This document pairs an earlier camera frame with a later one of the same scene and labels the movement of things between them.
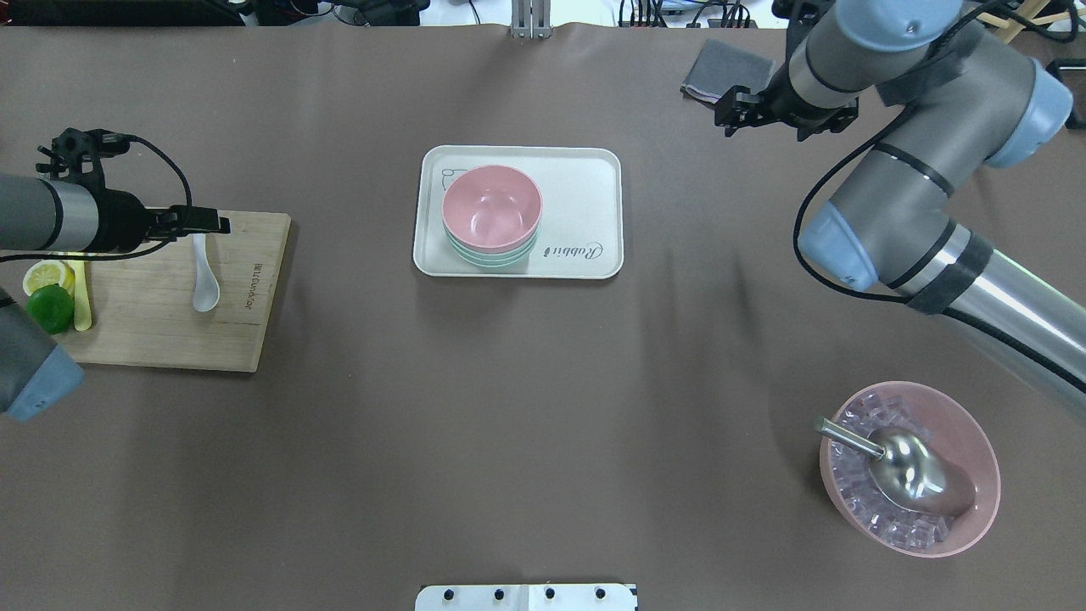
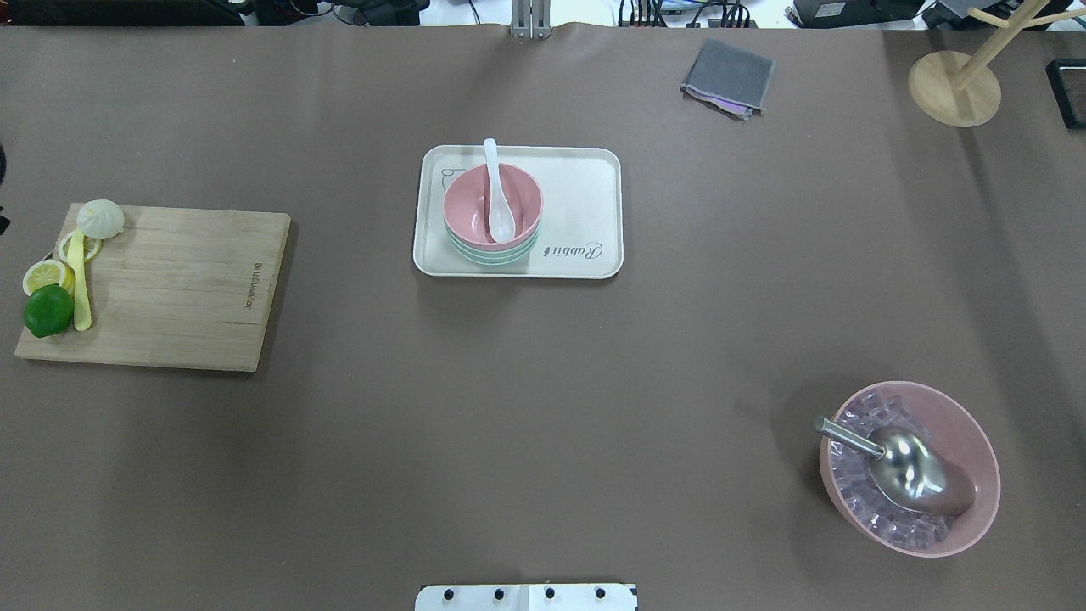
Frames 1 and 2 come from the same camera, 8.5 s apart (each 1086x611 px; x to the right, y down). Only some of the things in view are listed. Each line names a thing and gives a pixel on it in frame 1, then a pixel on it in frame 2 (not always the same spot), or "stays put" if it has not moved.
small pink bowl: [491, 209] stays put
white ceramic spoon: [205, 294] → [501, 211]
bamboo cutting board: [142, 308] stays put
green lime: [52, 307] stays put
